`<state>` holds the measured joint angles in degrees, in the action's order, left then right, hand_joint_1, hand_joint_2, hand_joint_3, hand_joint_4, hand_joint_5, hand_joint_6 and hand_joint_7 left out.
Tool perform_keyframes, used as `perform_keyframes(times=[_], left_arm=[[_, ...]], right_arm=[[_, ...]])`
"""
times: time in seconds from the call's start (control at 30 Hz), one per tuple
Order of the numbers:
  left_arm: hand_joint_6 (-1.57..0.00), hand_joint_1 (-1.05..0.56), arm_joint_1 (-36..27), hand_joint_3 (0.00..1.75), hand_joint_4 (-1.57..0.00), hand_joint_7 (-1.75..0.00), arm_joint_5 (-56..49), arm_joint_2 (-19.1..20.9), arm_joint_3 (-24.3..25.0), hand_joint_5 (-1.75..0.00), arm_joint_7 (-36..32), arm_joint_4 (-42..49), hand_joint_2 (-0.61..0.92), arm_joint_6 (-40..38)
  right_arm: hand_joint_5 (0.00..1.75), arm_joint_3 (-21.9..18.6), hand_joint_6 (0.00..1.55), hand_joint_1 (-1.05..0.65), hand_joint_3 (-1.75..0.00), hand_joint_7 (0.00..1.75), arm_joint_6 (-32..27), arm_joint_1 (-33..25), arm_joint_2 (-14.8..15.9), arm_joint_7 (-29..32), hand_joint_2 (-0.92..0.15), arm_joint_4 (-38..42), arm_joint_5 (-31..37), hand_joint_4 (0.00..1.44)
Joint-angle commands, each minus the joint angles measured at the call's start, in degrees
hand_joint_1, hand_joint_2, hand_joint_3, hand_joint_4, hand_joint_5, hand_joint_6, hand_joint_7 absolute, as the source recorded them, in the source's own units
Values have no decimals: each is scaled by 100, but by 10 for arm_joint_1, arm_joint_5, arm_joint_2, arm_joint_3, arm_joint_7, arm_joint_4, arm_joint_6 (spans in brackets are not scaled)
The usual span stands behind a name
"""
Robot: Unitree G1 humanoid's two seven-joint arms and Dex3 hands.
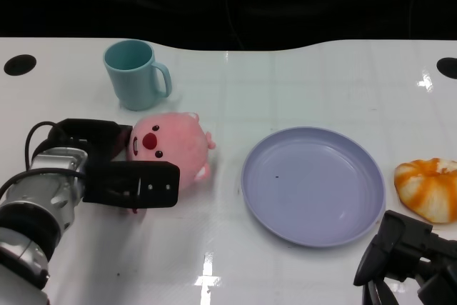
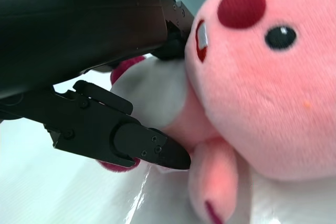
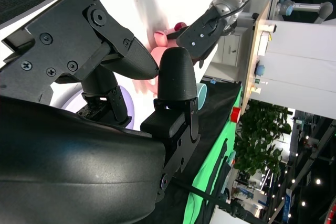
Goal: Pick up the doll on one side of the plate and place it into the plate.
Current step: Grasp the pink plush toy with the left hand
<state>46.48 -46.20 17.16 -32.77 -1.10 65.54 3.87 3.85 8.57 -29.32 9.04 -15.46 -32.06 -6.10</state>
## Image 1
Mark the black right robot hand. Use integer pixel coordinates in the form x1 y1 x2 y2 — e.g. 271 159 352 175
353 210 457 305

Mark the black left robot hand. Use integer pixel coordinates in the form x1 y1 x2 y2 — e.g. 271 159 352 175
48 118 181 215

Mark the pink plush doll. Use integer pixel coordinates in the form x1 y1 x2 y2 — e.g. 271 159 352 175
124 111 217 215

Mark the lavender plastic plate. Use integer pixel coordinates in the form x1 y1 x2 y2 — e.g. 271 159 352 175
241 126 387 249

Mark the orange and white bread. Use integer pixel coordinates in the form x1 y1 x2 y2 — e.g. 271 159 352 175
393 157 457 224

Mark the light blue plastic mug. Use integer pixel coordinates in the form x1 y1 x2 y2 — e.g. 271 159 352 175
103 39 173 111

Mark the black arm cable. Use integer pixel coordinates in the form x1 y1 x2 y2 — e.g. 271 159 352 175
24 121 60 172

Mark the black table cable hole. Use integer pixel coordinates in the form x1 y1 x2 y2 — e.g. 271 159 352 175
4 54 37 77
436 56 457 79

